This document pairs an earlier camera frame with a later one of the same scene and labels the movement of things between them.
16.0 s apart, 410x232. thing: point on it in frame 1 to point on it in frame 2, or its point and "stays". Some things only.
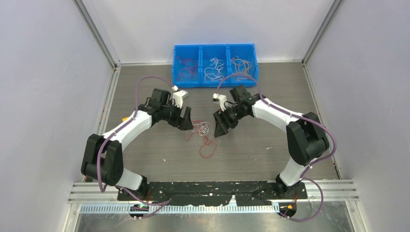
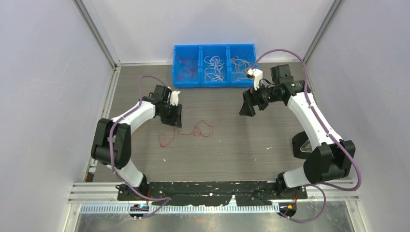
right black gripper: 222,127 to 251,98
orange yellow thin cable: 234,61 stays
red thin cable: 203,139 to 164,138
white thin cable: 214,74 stays
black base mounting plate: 244,194 stays
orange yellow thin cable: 241,66 stays
